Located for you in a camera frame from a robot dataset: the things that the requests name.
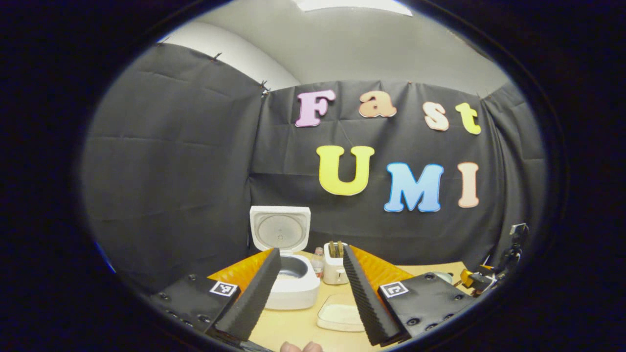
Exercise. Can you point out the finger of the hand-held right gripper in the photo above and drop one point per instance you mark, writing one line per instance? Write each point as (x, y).
(470, 279)

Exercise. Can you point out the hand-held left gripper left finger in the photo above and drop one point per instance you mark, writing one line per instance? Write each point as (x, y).
(254, 298)

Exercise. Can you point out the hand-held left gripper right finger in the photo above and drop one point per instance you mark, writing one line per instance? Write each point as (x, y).
(364, 298)

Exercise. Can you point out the white rice cooker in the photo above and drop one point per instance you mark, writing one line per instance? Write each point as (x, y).
(281, 230)

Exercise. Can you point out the pale green plate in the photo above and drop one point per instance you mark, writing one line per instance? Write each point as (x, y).
(442, 276)

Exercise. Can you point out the white toaster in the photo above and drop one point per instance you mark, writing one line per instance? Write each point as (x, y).
(335, 271)

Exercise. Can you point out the brown toast slice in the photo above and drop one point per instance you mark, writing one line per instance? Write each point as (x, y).
(332, 248)
(340, 248)

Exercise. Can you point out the small clear bottle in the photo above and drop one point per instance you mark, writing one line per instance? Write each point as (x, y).
(318, 264)

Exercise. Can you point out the black backdrop cloth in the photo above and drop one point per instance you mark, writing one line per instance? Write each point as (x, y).
(171, 171)

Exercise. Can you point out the large ceiling light panel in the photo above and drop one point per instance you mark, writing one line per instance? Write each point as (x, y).
(352, 5)

